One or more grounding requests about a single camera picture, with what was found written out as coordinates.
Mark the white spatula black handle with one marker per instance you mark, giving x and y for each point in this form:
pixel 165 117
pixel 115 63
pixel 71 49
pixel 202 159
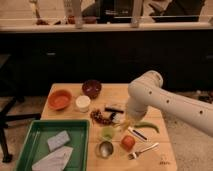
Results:
pixel 116 119

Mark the metal measuring cup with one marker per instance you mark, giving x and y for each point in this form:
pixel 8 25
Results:
pixel 105 149

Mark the red grapes bunch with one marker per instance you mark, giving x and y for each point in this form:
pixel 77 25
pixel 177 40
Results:
pixel 97 116

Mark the white plastic cup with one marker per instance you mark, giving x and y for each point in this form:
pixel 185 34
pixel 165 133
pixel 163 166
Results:
pixel 83 103

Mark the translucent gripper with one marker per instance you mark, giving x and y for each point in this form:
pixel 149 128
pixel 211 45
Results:
pixel 134 117

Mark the large grey cloth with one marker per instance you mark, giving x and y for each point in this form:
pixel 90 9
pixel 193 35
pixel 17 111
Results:
pixel 55 161

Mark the dark red bowl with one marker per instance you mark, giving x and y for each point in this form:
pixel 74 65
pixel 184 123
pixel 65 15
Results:
pixel 91 88

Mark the green plastic cup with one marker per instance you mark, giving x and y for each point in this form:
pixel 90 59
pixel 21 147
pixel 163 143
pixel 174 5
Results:
pixel 107 133

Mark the small grey sponge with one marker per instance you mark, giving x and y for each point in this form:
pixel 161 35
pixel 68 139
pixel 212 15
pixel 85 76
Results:
pixel 58 140

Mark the yellow banana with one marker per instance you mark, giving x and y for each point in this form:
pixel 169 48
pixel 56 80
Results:
pixel 121 127

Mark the red orange tomato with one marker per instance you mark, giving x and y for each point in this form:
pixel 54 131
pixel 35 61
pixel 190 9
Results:
pixel 128 142

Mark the green plastic tray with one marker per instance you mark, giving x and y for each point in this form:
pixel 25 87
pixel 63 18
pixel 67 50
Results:
pixel 35 146

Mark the orange bowl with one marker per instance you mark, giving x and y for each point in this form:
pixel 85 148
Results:
pixel 59 99

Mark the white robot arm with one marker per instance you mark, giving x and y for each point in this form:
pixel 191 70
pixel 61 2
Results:
pixel 147 90

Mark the green chili pepper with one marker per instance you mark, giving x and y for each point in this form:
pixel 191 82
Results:
pixel 146 125

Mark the silver fork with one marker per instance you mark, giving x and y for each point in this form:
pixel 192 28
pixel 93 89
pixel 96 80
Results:
pixel 136 154

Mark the black office chair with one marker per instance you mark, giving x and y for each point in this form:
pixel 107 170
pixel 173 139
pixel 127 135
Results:
pixel 5 117

